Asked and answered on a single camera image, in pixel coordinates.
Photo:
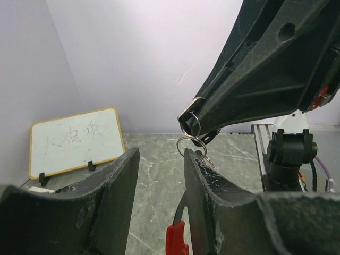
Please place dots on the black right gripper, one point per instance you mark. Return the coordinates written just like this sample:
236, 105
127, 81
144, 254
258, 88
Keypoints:
293, 66

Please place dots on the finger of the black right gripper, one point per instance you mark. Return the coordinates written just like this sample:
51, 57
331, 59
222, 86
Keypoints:
252, 21

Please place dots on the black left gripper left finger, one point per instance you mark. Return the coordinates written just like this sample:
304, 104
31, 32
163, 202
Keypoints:
91, 216

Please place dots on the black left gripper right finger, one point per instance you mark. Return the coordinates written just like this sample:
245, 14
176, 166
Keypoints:
227, 219

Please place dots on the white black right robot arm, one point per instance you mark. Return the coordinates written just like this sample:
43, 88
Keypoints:
291, 146

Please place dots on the white stapler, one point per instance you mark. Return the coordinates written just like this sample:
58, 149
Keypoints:
40, 190

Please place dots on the yellow framed whiteboard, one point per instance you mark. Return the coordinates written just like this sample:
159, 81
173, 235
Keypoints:
69, 143

